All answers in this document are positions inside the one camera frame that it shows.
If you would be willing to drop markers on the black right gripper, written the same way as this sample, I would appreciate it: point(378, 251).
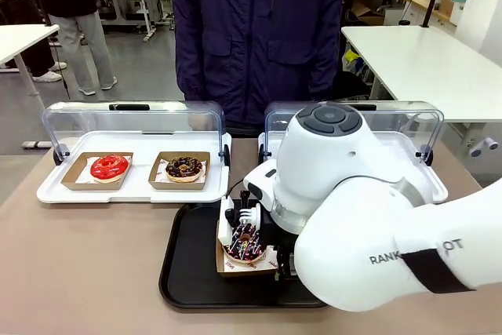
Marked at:
point(276, 235)

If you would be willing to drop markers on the chocolate donut with sprinkles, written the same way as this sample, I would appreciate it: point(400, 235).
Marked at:
point(251, 250)

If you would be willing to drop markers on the brown cardboard donut box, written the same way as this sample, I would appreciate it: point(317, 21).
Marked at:
point(243, 272)
point(176, 186)
point(90, 186)

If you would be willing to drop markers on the white printed paper liner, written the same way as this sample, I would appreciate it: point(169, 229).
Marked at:
point(228, 263)
point(84, 178)
point(160, 178)

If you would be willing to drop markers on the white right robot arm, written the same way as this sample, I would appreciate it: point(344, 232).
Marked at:
point(353, 213)

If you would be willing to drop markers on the black serving tray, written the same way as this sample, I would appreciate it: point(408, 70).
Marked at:
point(188, 264)

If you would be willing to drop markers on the chocolate donut with nuts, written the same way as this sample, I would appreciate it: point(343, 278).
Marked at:
point(176, 172)

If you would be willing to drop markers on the white display tray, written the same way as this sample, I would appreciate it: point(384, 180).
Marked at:
point(400, 146)
point(141, 146)

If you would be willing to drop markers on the red glazed donut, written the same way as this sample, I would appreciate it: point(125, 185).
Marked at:
point(117, 172)

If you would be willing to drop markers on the clear hinged display lid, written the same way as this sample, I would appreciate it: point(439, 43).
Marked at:
point(78, 119)
point(412, 115)

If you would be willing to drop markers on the colourful bag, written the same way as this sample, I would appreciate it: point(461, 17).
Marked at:
point(355, 60)

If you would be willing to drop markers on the person in navy jacket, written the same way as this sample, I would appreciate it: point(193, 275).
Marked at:
point(255, 37)

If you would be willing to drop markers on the white table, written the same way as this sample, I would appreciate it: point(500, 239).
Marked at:
point(23, 41)
point(423, 64)

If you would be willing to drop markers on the person in grey trousers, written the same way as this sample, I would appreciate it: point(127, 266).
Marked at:
point(78, 17)

